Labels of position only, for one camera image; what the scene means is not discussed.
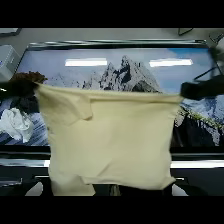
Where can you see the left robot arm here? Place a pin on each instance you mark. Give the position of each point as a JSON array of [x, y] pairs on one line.
[[15, 89]]

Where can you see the cream T-shirt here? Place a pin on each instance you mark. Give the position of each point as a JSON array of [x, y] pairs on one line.
[[113, 140]]

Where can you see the white box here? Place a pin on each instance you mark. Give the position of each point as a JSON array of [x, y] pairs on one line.
[[7, 61]]

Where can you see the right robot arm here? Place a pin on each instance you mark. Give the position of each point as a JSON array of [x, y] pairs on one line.
[[203, 88]]

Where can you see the white garment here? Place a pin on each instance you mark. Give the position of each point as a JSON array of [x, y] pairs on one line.
[[16, 124]]

